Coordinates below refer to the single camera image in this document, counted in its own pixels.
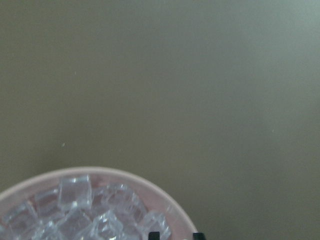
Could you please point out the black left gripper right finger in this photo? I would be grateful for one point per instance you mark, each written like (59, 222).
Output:
(198, 236)

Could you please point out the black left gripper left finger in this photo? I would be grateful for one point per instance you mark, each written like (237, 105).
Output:
(154, 235)

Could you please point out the pink bowl of ice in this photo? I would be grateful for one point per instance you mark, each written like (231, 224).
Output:
(154, 198)

